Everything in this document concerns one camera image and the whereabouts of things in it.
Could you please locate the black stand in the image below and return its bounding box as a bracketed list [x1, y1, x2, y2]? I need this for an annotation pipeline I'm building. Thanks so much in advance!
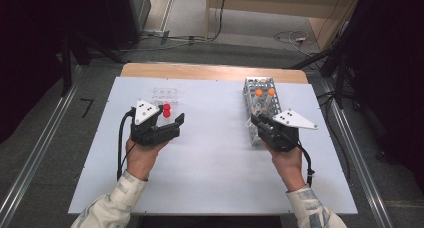
[283, 37, 355, 110]
[59, 29, 129, 98]

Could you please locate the black hanging cable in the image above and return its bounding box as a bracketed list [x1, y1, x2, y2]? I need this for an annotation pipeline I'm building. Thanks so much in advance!
[211, 0, 228, 42]

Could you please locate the person's left hand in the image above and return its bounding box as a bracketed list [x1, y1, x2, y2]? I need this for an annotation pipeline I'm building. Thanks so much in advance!
[125, 137, 170, 182]

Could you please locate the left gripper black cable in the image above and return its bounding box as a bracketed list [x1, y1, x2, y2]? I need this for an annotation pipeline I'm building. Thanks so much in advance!
[116, 107, 138, 182]

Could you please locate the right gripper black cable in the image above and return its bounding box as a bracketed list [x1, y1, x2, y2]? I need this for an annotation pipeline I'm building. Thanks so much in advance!
[294, 140, 316, 188]

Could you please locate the black floor cable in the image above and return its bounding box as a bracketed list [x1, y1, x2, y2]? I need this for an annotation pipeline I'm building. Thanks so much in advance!
[316, 90, 353, 182]

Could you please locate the metal floor rail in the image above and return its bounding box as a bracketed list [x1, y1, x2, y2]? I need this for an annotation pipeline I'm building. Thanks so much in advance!
[0, 65, 83, 223]
[320, 78, 395, 228]

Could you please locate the white metal test tube rack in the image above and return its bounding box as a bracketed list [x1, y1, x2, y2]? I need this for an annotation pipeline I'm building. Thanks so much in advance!
[243, 76, 283, 147]

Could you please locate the light wooden shelf unit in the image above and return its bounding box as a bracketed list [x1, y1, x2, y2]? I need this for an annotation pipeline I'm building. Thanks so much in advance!
[204, 0, 365, 51]

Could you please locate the clear plastic test tube rack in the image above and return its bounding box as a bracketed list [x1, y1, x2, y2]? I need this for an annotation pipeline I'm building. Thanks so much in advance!
[151, 86, 180, 131]

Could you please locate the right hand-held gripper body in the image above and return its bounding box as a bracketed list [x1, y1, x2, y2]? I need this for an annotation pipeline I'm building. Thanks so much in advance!
[258, 109, 319, 153]

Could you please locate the white floor cable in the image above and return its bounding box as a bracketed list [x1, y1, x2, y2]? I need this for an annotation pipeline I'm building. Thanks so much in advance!
[273, 30, 310, 50]

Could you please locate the black cabinet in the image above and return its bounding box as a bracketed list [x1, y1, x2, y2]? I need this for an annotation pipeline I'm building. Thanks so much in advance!
[99, 0, 152, 51]

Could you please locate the person's right hand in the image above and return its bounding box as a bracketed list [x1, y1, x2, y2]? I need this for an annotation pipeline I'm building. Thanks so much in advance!
[262, 141, 307, 193]

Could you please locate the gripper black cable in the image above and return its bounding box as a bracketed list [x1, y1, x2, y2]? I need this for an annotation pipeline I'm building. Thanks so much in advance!
[294, 140, 316, 188]
[116, 107, 138, 182]

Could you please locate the grey power strip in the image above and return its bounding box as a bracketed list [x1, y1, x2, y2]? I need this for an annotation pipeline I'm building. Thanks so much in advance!
[141, 28, 171, 45]

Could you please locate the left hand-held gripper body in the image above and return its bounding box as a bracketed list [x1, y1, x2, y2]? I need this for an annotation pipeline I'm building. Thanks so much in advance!
[130, 99, 162, 146]

